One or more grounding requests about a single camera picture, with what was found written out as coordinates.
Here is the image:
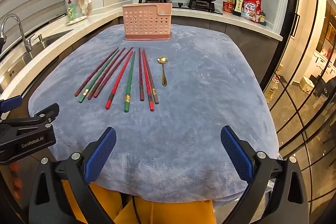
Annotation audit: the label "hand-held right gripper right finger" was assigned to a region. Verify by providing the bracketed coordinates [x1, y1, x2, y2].
[220, 125, 311, 224]

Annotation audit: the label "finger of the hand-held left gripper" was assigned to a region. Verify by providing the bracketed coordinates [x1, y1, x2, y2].
[0, 102, 60, 135]
[0, 96, 23, 116]

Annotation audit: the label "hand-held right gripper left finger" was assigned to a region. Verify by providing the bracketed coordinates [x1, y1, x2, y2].
[28, 126, 117, 224]

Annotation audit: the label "dark red chopstick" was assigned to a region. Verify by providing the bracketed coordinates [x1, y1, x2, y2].
[88, 47, 133, 101]
[75, 47, 119, 97]
[139, 47, 144, 102]

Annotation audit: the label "brown chopstick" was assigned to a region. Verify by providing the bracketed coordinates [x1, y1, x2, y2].
[94, 50, 134, 98]
[143, 49, 159, 105]

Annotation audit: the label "green chopstick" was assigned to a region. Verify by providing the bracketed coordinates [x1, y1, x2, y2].
[124, 51, 136, 113]
[79, 48, 126, 104]

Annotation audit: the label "gold flower-shaped spoon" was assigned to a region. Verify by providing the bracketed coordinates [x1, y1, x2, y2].
[157, 56, 168, 87]

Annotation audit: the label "pink perforated utensil holder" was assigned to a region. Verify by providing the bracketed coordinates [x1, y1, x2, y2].
[122, 3, 173, 41]

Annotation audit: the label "person's left hand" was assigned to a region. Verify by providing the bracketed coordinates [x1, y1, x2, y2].
[9, 161, 23, 190]

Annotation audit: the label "stainless steel sink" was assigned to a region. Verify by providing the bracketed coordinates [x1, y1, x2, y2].
[0, 29, 74, 84]

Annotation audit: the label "chrome kitchen faucet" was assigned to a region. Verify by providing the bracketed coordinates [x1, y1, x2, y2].
[0, 13, 34, 54]

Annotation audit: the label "blue-grey fleece blanket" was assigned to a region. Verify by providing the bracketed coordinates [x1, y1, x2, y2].
[28, 25, 279, 201]

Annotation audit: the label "person's yellow pants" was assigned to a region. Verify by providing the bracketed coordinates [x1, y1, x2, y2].
[60, 179, 217, 224]

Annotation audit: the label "white plate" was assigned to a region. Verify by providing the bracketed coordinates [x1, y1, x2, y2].
[65, 15, 88, 25]

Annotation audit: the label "green dish soap bottle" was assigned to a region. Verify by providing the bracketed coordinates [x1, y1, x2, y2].
[67, 0, 76, 22]

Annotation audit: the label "black-framed glass door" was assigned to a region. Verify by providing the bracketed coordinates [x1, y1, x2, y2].
[262, 0, 336, 224]

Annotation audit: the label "white speckled kitchen countertop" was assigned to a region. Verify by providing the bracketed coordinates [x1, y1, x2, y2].
[0, 1, 283, 109]

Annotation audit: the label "red cereal bag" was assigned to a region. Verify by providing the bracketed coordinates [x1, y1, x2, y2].
[241, 0, 262, 23]

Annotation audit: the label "red instant noodle cup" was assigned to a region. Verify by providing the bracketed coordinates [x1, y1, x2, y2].
[223, 1, 235, 14]

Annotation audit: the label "dark soy sauce bottle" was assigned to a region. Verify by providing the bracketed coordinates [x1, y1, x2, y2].
[233, 0, 245, 17]

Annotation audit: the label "black gas stove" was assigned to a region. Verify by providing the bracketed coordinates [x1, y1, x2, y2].
[138, 0, 224, 15]

